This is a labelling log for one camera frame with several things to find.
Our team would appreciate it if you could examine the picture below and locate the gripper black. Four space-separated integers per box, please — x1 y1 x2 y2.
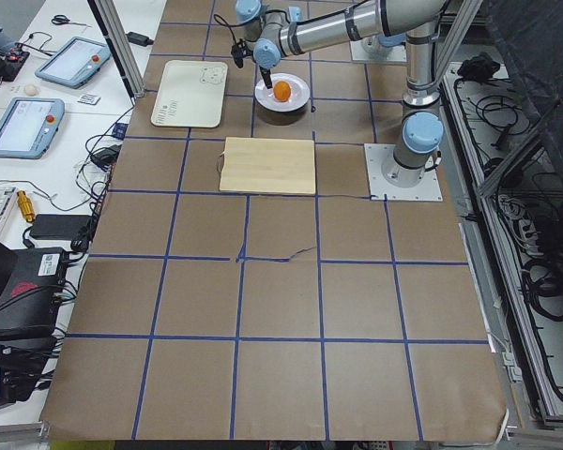
231 39 272 89

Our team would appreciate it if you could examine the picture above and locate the orange fruit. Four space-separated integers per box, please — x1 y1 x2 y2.
273 81 292 102

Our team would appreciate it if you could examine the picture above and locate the white round plate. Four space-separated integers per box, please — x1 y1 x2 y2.
254 73 311 113

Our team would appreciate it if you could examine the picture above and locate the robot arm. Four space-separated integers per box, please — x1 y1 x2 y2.
231 1 444 188

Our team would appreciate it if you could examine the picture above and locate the cream bear tray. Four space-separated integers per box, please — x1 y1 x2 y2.
150 60 228 128

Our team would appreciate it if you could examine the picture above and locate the bamboo cutting board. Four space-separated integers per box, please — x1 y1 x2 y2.
220 137 316 195

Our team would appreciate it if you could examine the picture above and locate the black power adapter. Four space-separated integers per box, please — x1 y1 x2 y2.
126 32 154 47

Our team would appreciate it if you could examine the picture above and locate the small printed card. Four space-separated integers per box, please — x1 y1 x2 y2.
78 94 100 106

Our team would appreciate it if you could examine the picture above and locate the far teach pendant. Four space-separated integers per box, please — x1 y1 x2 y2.
35 37 111 88

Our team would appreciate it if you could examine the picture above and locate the teach pendant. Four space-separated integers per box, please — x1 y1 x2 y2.
0 97 65 159
35 37 111 88

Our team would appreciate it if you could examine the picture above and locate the small white ball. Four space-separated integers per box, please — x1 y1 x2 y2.
24 84 38 97

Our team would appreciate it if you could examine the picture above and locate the near teach pendant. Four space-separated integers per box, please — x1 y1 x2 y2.
0 97 65 159

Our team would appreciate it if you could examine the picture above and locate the black flat power brick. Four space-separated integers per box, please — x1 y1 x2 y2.
29 214 90 240

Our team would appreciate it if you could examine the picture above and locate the gold cylinder tool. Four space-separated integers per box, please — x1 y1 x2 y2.
17 190 36 223

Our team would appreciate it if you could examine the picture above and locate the black computer box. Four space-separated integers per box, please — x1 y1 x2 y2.
0 246 68 341

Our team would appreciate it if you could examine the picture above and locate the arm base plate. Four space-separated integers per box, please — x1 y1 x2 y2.
364 143 443 202
350 37 406 66

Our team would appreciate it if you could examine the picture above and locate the aluminium frame post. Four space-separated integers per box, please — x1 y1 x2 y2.
87 0 145 99

